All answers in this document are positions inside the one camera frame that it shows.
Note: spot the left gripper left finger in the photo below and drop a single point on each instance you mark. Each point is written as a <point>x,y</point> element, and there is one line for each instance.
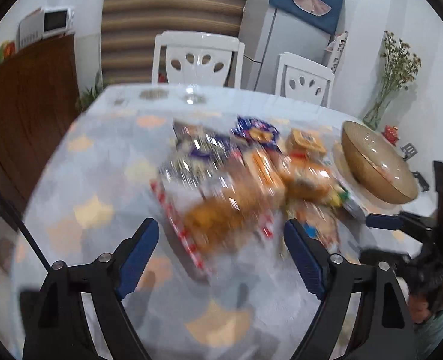
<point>58,328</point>

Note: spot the vase with dried flowers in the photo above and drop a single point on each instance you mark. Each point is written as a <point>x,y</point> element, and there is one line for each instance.
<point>401,67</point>

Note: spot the blue red snack bag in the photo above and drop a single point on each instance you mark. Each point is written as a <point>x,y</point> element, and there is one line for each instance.
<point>257,131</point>

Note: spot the fan pattern tablecloth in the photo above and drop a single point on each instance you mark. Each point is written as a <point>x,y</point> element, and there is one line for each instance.
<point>95,192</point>

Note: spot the orange bread block pack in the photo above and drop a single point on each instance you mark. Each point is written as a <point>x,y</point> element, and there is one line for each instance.
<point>301,167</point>

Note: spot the brown wooden cabinet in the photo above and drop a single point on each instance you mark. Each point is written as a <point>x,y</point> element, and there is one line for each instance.
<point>38,91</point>

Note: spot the white chair left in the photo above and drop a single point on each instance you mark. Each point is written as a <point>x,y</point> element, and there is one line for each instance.
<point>196,58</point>

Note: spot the orange biscuit pack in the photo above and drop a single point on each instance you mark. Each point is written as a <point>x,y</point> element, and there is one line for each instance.
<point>260,166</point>

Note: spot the white chair right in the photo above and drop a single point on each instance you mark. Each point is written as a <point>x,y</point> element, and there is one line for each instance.
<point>299,78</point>

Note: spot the white chair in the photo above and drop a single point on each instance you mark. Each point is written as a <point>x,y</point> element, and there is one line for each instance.
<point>196,58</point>
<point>299,78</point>

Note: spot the white microwave oven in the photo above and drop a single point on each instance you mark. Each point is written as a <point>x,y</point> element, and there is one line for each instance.
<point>44,23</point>

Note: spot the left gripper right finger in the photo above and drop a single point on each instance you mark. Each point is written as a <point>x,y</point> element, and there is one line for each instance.
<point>383,328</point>

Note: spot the right hand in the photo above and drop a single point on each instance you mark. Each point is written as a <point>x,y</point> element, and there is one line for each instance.
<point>418,308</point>

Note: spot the cartoon yellow striped snack bag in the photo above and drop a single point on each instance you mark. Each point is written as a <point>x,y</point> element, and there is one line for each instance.
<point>320,220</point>

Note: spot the striped window blind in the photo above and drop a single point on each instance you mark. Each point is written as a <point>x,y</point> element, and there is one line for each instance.
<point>129,28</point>

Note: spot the green biscuit bar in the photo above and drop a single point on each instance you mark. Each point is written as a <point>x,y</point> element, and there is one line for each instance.
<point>350,205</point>

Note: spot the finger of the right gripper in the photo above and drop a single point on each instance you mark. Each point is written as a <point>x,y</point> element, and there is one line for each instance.
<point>376,256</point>
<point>413,225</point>

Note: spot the grey refrigerator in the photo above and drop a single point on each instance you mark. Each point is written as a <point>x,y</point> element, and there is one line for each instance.
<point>268,32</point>

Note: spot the brown ribbed glass bowl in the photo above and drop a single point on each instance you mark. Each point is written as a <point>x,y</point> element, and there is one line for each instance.
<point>376,165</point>

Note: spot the dark blue patterned snack bag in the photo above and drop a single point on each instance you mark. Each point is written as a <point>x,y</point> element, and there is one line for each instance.
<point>200,153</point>

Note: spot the small red ornament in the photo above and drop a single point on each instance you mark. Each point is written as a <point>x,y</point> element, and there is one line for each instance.
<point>390,133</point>

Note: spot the red striped fried snack bag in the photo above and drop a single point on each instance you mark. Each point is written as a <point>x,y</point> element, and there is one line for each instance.
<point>216,218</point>

